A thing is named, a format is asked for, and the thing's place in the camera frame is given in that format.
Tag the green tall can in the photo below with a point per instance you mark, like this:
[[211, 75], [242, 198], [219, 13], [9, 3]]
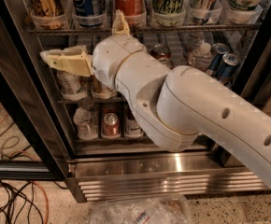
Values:
[[167, 12]]

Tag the wire shelf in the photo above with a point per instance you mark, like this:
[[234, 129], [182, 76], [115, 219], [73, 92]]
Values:
[[150, 30], [94, 100]]

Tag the red Coca-Cola can rear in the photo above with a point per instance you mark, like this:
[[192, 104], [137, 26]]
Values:
[[160, 51]]

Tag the stainless fridge base grille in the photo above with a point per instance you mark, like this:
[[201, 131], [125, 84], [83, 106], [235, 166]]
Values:
[[110, 178]]

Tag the silver can front left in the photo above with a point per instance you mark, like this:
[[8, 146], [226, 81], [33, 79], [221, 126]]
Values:
[[72, 88]]

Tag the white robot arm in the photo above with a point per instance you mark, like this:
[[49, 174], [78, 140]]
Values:
[[172, 106]]

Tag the red Coca-Cola can top shelf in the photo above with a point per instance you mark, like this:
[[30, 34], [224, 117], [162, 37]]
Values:
[[133, 10]]

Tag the orange can top shelf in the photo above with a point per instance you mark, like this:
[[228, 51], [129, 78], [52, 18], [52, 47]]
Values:
[[47, 14]]

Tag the open glass fridge door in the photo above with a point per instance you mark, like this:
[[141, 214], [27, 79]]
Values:
[[29, 93]]

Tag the blue Red Bull can front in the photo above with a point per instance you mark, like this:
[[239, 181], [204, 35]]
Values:
[[228, 65]]

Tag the blue Pepsi can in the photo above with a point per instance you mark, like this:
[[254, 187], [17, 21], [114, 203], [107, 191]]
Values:
[[89, 13]]

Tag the blue Red Bull can top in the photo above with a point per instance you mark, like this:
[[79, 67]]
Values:
[[200, 10]]

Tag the top wire shelf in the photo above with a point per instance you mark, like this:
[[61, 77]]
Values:
[[150, 30]]

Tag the clear water bottle middle shelf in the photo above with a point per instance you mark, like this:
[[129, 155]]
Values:
[[201, 57]]

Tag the gold can front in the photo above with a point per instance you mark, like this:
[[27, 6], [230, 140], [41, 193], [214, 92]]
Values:
[[101, 91]]

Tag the middle wire shelf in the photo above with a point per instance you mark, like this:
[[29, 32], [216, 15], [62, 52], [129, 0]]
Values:
[[94, 100]]

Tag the blue Red Bull can rear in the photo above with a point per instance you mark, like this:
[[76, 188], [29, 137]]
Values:
[[218, 50]]

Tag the clear plastic bag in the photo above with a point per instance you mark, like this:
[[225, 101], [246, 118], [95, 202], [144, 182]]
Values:
[[158, 209]]

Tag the blue red bull can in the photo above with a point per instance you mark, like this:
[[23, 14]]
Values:
[[228, 65], [218, 50], [200, 10]]

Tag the brown tea bottle bottom shelf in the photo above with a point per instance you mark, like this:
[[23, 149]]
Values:
[[132, 128]]

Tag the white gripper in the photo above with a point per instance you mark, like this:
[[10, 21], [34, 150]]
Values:
[[113, 57]]

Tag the red can bottom shelf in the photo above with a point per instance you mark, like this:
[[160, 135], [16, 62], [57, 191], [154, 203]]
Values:
[[110, 126]]

